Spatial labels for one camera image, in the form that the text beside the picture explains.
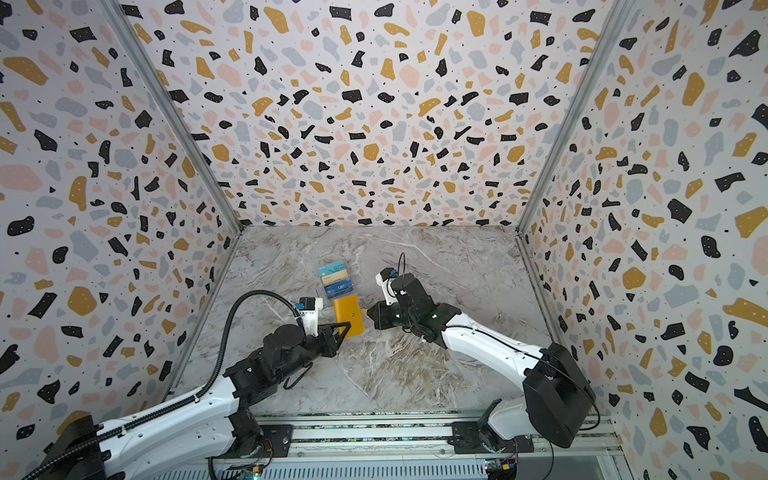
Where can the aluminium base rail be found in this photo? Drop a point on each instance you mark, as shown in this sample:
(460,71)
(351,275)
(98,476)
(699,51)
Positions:
(594,454)

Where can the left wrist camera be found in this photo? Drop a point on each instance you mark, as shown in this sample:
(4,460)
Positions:
(309,309)

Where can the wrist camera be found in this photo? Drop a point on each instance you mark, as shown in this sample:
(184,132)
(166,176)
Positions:
(384,280)
(309,309)

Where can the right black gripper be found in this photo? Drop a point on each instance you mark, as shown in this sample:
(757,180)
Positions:
(387,315)

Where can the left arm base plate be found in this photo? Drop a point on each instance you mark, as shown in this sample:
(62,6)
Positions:
(271,441)

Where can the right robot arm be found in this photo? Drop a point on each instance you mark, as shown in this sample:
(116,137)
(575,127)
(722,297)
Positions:
(556,397)

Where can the white ventilation grille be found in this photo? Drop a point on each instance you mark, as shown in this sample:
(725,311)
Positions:
(379,469)

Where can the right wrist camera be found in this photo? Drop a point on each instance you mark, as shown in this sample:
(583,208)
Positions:
(384,280)

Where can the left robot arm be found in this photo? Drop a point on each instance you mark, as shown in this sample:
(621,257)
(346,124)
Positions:
(208,422)

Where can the yellow card holder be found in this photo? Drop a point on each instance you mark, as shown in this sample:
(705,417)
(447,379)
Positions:
(347,309)

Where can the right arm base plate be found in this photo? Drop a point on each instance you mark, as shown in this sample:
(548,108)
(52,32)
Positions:
(468,437)

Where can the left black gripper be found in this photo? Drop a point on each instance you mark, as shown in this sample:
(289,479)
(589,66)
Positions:
(329,338)

